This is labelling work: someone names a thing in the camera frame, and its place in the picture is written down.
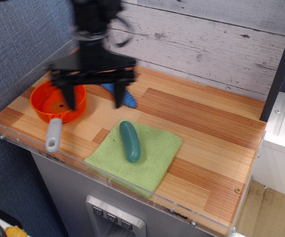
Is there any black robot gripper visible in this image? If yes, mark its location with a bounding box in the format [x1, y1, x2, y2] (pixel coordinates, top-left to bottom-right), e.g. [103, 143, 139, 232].
[49, 40, 136, 110]

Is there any blue handled metal fork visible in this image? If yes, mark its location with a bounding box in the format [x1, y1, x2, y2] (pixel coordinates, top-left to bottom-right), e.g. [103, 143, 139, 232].
[101, 83, 137, 108]

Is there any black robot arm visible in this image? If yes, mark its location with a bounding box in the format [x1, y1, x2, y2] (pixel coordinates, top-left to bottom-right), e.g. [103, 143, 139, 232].
[49, 0, 136, 110]

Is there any yellow object at corner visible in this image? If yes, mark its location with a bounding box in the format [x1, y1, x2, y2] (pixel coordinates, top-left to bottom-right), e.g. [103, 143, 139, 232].
[5, 226, 29, 237]

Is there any green toy cucumber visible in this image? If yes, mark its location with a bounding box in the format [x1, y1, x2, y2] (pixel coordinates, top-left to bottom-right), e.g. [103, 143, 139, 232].
[119, 121, 141, 162]

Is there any green cloth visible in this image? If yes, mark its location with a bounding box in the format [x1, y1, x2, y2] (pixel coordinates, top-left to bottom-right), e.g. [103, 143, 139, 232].
[84, 119, 182, 198]

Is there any silver control panel with buttons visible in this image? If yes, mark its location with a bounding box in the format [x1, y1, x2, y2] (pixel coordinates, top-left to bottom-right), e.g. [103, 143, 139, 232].
[85, 195, 147, 237]

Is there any orange toy pan grey handle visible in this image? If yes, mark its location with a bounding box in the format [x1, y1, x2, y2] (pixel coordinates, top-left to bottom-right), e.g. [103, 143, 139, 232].
[30, 81, 86, 153]

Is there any clear acrylic guard rail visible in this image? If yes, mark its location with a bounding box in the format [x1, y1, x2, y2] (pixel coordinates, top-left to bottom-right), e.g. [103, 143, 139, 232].
[0, 34, 269, 237]

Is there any black vertical post right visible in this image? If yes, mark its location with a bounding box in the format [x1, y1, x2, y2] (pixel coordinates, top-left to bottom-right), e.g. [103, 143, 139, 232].
[259, 48, 285, 122]

